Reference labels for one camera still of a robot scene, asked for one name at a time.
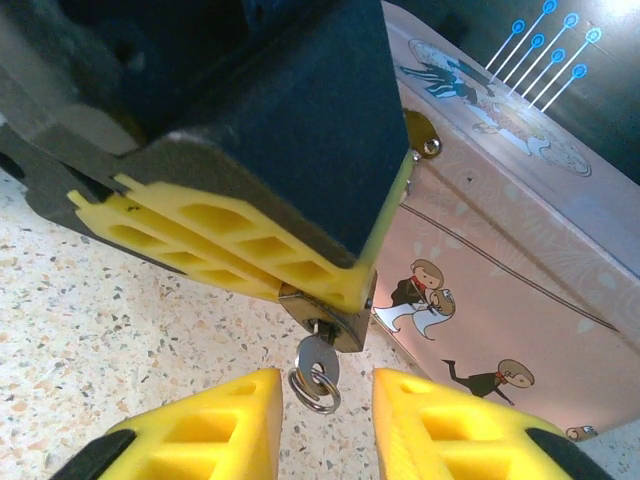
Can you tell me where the brass padlock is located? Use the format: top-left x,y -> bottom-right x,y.
277,282 -> 377,355

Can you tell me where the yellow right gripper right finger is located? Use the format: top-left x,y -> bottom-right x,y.
372,368 -> 617,480

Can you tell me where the pink wedding cartoon box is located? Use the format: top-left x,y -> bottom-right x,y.
368,0 -> 640,442

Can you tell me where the silver key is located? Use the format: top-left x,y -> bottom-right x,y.
294,319 -> 339,397

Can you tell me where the silver key ring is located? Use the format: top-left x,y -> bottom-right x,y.
288,360 -> 343,415

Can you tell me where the brass box hasp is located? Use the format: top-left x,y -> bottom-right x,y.
402,109 -> 444,162

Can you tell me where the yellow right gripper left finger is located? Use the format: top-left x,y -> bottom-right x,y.
57,368 -> 284,480

